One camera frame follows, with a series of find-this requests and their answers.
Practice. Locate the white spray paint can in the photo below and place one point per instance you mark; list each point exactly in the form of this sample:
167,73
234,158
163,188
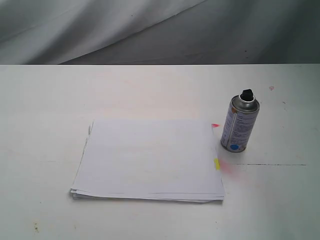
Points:
241,116

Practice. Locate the white paper stack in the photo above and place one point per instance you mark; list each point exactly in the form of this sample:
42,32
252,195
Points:
165,160

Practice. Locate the grey fabric backdrop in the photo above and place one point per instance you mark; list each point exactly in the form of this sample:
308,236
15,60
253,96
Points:
159,32

